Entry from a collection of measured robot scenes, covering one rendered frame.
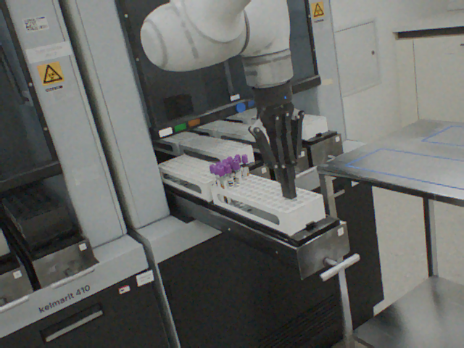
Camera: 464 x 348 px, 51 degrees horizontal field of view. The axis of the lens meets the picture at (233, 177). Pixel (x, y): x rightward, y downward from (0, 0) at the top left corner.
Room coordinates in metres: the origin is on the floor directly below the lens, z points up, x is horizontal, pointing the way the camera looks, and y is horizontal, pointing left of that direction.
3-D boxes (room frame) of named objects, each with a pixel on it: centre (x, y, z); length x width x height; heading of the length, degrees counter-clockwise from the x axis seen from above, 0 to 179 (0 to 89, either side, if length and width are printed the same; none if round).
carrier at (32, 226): (1.13, 0.47, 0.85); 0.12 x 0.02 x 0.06; 120
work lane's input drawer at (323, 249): (1.13, 0.01, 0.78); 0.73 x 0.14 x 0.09; 30
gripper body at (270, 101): (0.93, -0.11, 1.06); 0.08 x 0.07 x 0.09; 120
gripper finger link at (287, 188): (0.93, -0.10, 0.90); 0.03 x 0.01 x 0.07; 30
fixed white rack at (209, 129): (1.84, 0.07, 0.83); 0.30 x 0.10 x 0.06; 30
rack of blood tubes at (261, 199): (1.02, -0.06, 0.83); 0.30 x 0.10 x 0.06; 30
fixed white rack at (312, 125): (1.64, -0.22, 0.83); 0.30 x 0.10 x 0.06; 30
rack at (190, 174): (1.29, 0.10, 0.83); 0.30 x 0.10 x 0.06; 30
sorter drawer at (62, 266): (1.33, 0.59, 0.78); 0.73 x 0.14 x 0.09; 30
